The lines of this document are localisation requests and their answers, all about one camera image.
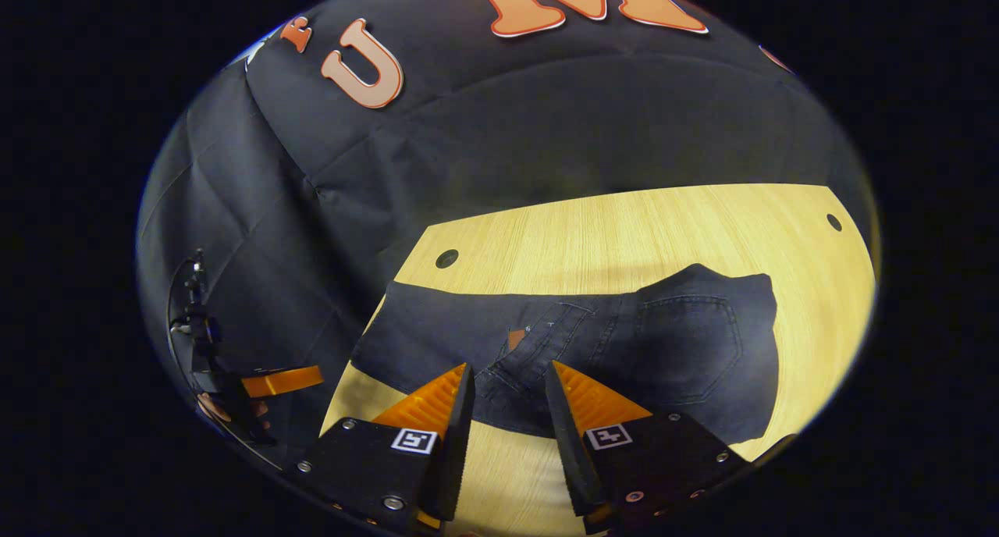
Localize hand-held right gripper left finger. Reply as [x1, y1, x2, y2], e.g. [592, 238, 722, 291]
[286, 362, 476, 533]

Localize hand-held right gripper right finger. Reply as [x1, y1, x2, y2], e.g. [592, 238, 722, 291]
[543, 360, 752, 533]

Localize dark grey jeans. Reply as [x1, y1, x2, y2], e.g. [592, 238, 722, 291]
[351, 263, 781, 446]

